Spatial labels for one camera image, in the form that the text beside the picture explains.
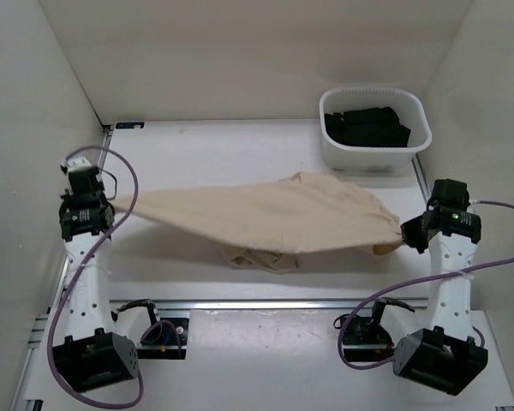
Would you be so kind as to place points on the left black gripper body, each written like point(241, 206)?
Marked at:
point(67, 201)

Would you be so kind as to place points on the white plastic basket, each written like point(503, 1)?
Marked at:
point(407, 106)

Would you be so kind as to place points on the beige trousers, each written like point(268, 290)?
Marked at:
point(267, 225)

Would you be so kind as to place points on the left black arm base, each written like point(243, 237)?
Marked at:
point(163, 344)

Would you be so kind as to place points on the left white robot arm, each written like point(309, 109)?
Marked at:
point(95, 347)

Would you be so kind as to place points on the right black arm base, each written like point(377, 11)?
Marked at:
point(365, 341)

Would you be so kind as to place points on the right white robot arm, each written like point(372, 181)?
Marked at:
point(436, 347)

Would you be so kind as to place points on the black trousers in basket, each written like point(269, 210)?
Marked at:
point(374, 127)

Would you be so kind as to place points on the blue corner label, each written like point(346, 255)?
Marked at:
point(129, 125)

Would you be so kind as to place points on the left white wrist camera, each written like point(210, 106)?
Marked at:
point(74, 164)

